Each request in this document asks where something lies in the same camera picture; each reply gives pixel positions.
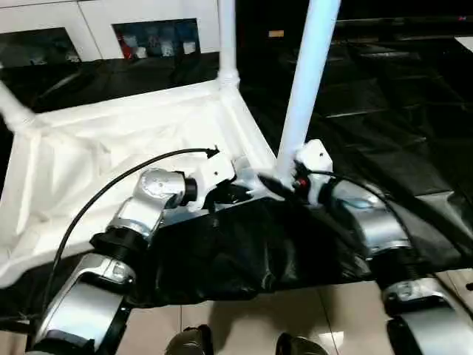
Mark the white upturned plastic table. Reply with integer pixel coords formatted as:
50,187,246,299
0,79,285,289

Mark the black glossy mat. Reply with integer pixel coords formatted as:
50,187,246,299
0,35,473,308

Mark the black left robot foot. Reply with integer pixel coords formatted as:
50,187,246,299
168,325,214,355

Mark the black robot foot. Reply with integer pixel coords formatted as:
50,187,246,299
276,332,326,355
168,325,214,355

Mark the black right robot foot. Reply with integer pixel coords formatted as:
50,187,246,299
276,332,326,355

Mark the black glossy tv stand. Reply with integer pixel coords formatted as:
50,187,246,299
334,16,473,41

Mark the white glass-door cabinet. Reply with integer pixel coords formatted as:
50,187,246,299
0,0,222,67

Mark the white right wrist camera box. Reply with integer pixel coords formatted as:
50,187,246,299
295,139,333,208

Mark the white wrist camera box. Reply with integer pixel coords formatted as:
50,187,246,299
188,153,237,214
295,139,333,208

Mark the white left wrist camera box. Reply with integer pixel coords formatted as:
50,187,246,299
188,153,237,214

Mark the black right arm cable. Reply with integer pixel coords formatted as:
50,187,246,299
306,169,473,256

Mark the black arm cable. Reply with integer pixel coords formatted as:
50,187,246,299
36,146,221,322
306,169,473,256

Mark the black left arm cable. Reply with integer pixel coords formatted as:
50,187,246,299
36,146,221,322

